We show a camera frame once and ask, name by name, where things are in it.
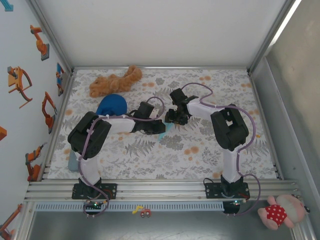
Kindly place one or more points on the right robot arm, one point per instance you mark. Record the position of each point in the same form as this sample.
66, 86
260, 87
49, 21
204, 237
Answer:
230, 130

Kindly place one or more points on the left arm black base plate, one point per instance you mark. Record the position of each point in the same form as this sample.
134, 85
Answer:
110, 191

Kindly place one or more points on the pink plush doll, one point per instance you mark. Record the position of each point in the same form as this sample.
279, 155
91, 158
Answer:
287, 207

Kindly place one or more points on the grey-blue soft object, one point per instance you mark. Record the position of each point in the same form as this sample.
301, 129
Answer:
73, 165

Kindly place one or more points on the orange gripper wall sticker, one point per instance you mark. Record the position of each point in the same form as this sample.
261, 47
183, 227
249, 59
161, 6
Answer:
16, 80

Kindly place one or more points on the light blue cloth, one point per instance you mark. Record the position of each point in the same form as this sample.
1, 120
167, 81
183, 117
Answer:
170, 127

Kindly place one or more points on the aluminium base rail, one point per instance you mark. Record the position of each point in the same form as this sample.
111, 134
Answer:
162, 190

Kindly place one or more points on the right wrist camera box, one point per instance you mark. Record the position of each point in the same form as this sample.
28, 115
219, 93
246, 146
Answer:
176, 108

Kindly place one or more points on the orange block wall sticker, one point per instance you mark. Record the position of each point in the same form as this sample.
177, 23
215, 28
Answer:
2, 133

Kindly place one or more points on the blue fabric cap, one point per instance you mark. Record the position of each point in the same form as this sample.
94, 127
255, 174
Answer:
113, 103

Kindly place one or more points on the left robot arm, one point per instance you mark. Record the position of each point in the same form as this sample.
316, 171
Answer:
87, 137

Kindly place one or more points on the brown teddy bear plush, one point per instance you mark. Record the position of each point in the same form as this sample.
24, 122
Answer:
117, 83

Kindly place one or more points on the small red toy car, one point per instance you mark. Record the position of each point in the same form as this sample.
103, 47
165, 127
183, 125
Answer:
145, 213

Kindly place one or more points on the small circuit board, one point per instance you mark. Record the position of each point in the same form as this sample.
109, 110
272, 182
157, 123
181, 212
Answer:
96, 205
237, 202

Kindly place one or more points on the blue wall sticker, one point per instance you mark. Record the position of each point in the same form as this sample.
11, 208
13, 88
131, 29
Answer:
8, 5

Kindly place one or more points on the small yellow squiggle toy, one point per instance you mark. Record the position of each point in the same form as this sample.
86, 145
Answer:
137, 209

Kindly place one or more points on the floral patterned table mat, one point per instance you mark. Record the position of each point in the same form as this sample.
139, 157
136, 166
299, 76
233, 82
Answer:
162, 162

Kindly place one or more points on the aluminium frame post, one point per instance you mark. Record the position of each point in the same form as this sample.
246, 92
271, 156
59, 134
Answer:
272, 35
50, 35

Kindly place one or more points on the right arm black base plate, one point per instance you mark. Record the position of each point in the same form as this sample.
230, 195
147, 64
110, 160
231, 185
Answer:
212, 191

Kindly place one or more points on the aluminium frame crossbar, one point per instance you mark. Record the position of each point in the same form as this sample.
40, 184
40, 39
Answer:
162, 67

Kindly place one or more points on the blue and orange sticker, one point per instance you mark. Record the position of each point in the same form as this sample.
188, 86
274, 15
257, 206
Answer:
59, 75

